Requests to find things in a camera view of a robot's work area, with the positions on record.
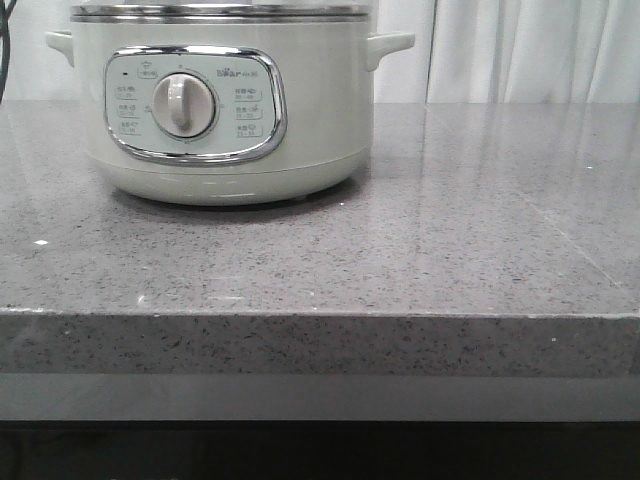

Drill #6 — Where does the glass pot lid steel rim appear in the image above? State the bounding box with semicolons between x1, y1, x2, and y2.
69;1;372;24

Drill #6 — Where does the pale green electric cooking pot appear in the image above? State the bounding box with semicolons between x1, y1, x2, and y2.
46;15;415;206

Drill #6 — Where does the white curtain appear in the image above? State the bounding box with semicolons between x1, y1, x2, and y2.
1;1;639;104

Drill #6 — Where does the black cable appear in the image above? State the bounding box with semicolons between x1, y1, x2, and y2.
0;0;16;104

